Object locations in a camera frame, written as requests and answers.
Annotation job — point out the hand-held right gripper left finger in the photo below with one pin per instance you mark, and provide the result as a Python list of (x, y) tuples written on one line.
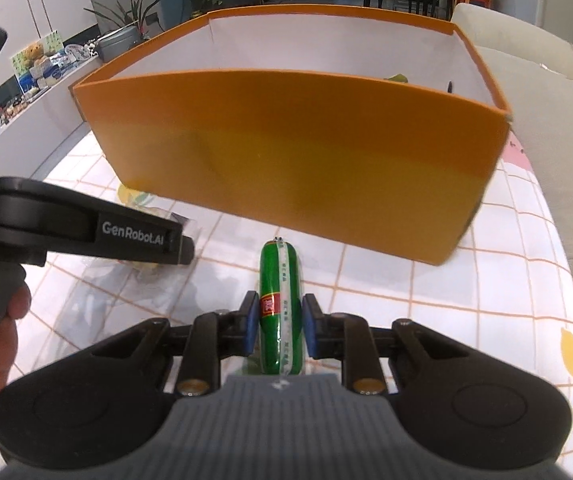
[(249, 325)]

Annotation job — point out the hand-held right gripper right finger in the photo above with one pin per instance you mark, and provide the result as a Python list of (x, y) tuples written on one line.
[(311, 327)]

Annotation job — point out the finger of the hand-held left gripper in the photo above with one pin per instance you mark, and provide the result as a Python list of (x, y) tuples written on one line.
[(131, 235)]

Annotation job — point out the green sausage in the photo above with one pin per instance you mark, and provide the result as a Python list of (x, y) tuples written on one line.
[(280, 300)]

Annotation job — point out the clear plastic snack packet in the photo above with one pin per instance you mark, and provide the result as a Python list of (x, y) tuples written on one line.
[(131, 300)]

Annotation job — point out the orange cardboard box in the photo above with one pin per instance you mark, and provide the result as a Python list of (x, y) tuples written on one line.
[(291, 160)]

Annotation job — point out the white counter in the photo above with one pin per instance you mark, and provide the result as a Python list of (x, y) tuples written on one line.
[(26, 130)]

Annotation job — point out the checked lemon print tablecloth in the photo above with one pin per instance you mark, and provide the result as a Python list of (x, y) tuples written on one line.
[(466, 320)]

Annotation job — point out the potted plant grey pot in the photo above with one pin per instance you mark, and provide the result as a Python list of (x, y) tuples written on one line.
[(119, 42)]

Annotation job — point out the beige sofa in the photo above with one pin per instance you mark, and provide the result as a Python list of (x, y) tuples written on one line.
[(556, 135)]

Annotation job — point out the black wall socket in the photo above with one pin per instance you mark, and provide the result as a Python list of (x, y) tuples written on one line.
[(152, 19)]

